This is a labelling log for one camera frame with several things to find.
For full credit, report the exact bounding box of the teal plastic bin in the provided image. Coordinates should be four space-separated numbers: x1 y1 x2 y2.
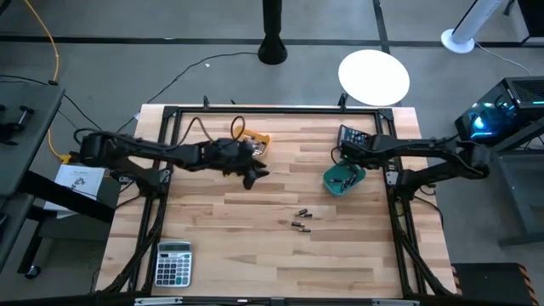
321 160 367 198

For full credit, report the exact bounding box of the white floor cable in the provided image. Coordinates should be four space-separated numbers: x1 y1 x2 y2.
473 41 532 76

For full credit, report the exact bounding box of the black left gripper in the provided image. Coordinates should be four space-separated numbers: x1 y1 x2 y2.
198 138 271 191

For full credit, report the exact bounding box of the black mat with hazard stripes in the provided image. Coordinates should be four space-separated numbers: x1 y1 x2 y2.
450 262 541 306

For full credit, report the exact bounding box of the gray desk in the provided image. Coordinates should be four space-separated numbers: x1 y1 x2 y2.
0 82 66 273

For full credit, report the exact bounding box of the gray metal stand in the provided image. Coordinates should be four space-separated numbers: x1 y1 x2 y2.
467 122 544 248

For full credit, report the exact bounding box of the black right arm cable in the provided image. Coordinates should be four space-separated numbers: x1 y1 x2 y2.
330 145 346 166

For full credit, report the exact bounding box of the black floor cable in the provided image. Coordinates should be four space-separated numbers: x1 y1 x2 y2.
112 51 259 137

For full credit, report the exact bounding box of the white paper sheet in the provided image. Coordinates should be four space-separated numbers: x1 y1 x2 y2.
43 163 106 220

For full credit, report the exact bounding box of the yellow cable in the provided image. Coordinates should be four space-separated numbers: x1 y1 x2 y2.
21 0 74 166

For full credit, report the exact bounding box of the yellow plastic bin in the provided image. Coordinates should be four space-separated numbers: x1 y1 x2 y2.
231 126 272 159

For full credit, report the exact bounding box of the black metal table frame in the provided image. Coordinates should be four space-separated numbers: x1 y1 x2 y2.
98 104 459 301

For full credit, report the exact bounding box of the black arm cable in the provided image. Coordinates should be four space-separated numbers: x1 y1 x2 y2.
176 115 247 148
330 145 346 166

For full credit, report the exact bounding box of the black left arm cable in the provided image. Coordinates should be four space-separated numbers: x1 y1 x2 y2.
176 115 247 148

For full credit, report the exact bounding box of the black computer with coloured lights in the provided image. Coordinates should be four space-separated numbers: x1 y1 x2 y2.
453 76 544 146

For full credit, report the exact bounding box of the black pole stand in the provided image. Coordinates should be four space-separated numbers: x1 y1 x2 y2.
257 0 289 66

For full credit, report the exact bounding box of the white tower fan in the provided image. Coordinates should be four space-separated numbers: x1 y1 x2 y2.
439 0 507 55

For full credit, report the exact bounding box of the white round stand base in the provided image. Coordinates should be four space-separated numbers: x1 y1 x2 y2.
337 48 411 108

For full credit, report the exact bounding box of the black cabinet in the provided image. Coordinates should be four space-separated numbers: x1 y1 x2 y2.
516 0 544 46

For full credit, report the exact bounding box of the silver desk calculator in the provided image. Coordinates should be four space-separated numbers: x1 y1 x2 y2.
154 240 193 288

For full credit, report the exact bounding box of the black desk calculator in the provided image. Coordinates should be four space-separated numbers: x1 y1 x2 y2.
337 124 371 148

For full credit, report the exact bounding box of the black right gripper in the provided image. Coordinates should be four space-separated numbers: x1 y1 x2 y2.
339 135 379 177

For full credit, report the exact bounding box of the silver metal bracket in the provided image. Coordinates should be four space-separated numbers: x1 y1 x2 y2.
133 297 184 306
371 298 421 306

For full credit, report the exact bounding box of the black clamp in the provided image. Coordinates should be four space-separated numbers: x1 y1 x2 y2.
0 104 36 146

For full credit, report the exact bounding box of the black desk beam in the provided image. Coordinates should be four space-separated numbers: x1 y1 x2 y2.
19 169 116 224

